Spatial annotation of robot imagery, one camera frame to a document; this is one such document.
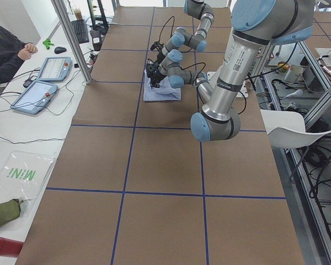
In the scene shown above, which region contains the far blue teach pendant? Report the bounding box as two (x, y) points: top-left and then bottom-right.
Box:
(37, 57), (72, 82)

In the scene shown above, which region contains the person in black jacket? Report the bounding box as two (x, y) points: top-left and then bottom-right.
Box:
(0, 26), (31, 83)

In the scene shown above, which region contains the green plastic clamp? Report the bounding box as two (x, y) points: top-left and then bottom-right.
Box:
(42, 38), (55, 50)

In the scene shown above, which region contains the black keyboard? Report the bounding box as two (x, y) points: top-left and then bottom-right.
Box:
(71, 19), (89, 44)

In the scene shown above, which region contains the near blue teach pendant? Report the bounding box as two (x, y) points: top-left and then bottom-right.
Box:
(10, 81), (58, 115)

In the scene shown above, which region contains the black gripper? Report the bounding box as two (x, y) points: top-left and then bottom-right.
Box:
(155, 45), (168, 63)
(146, 63), (166, 88)

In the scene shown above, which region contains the blue teach pendant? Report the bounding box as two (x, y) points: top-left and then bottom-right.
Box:
(37, 57), (72, 82)
(10, 81), (58, 115)

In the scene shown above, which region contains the white camera stand pedestal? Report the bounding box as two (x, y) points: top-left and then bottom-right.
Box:
(207, 71), (248, 98)

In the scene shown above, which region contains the person's hand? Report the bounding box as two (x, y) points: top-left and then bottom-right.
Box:
(18, 43), (38, 61)

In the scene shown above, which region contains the red cylinder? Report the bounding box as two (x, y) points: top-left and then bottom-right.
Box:
(0, 237), (24, 258)

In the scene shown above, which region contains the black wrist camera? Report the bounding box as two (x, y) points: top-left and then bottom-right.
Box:
(150, 41), (164, 52)

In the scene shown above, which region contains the light blue striped shirt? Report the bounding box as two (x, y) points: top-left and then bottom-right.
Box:
(143, 70), (181, 102)

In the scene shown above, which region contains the aluminium frame post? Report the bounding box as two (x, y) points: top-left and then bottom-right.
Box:
(51, 0), (92, 85)

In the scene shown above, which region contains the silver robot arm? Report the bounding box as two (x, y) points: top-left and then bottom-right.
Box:
(151, 1), (215, 64)
(146, 0), (315, 142)

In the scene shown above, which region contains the white MINI plastic bag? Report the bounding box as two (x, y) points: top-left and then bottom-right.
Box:
(0, 150), (56, 219)

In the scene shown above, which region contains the black computer mouse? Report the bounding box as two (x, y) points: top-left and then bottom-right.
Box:
(54, 46), (67, 54)

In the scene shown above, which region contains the olive green pouch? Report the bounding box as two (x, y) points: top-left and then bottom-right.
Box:
(0, 199), (24, 227)

